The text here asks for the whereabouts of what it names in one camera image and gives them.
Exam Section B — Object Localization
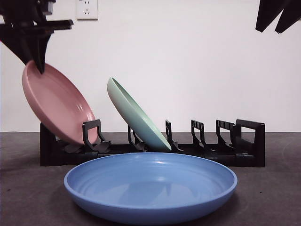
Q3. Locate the pink round plate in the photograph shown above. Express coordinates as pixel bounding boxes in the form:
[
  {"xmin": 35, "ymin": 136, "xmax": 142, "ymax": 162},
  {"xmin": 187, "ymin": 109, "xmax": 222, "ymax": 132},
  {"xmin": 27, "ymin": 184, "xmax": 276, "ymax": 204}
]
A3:
[{"xmin": 22, "ymin": 60, "xmax": 97, "ymax": 145}]

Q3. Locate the green round plate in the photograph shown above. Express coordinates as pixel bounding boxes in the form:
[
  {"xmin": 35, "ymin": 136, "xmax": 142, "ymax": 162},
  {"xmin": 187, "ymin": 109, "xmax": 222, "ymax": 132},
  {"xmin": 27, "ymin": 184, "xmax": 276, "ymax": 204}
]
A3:
[{"xmin": 107, "ymin": 76, "xmax": 172, "ymax": 153}]

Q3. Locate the blue round plate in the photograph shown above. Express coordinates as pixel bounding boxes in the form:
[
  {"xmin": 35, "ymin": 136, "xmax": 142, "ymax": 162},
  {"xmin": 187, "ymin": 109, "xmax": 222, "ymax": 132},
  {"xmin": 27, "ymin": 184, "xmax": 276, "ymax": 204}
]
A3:
[{"xmin": 63, "ymin": 152, "xmax": 238, "ymax": 224}]

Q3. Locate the black plastic dish rack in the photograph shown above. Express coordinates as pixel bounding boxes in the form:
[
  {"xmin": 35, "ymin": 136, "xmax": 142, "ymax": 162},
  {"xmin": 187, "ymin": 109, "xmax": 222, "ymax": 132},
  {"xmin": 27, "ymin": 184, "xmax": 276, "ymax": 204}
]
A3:
[{"xmin": 39, "ymin": 119, "xmax": 266, "ymax": 168}]

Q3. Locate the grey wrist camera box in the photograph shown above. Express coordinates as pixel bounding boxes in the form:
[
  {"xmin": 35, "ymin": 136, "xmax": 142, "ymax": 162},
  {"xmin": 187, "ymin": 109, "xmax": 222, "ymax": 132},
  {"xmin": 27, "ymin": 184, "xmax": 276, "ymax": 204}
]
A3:
[{"xmin": 41, "ymin": 0, "xmax": 56, "ymax": 15}]

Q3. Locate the white wall socket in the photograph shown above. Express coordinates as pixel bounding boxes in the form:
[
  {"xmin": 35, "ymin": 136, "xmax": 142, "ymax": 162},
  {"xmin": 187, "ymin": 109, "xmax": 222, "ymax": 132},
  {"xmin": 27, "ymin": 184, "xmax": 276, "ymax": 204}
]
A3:
[{"xmin": 76, "ymin": 0, "xmax": 99, "ymax": 20}]

